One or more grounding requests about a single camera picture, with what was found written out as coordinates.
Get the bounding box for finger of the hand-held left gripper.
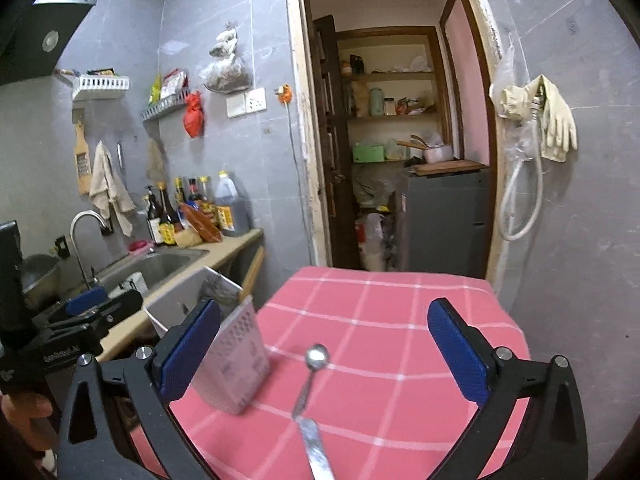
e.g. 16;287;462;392
34;286;109;325
50;289;145;337

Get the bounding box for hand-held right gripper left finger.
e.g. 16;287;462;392
57;298;223;480

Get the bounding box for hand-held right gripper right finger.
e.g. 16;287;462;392
426;297;590;480

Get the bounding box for white perforated utensil basket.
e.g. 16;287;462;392
192;296;272;416

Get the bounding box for small steel spoon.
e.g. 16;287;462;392
291;344;331;418

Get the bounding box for steel table knife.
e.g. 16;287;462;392
295;416;335;480

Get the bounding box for person's left hand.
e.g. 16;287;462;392
0;392;55;466

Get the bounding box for white plastic bin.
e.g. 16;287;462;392
144;266;244;338

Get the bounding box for steel sink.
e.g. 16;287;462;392
95;249;211;301

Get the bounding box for chrome faucet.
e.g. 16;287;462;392
69;210;113;291

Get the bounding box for pink checkered tablecloth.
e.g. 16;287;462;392
127;266;532;480

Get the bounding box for dark pump bottle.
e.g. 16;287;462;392
145;186;163;246

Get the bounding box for dark sauce bottle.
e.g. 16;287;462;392
157;182;178;247

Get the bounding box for brown snack bag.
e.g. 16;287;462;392
180;202;222;243

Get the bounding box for beige dish towel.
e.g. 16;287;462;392
89;141;137;237

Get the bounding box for grey refrigerator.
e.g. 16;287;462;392
392;162;493;281

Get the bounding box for wooden grater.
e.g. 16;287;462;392
74;110;93;196

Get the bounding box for white plastic bags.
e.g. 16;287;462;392
356;212;396;271

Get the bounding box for large dark liquid jug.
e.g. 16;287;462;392
215;171;253;237

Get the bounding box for wooden cutting board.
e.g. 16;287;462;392
411;159;488;177

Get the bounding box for metal pot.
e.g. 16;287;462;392
410;135;455;165

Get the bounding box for red bag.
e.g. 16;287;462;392
182;91;206;138

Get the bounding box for green box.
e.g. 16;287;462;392
352;144;386;163

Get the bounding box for snack packets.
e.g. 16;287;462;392
150;69;188;103

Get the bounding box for dark wooden door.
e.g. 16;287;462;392
312;14;361;270

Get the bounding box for cream rubber glove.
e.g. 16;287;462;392
530;74;578;163
492;85;543;123

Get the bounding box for hanging clear plastic bag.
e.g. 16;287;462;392
200;22;252;95

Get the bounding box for black range hood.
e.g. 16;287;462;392
0;0;101;86

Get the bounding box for wooden shelf unit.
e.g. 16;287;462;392
336;27;453;161

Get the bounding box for white flexible hose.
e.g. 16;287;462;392
497;95;546;242

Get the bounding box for metal wall shelf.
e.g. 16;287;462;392
140;87;192;122

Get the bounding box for white wall rack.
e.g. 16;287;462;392
55;69;131;102

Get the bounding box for white wall socket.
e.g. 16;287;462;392
226;87;267;118

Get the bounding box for wooden door frame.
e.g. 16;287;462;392
285;0;506;286

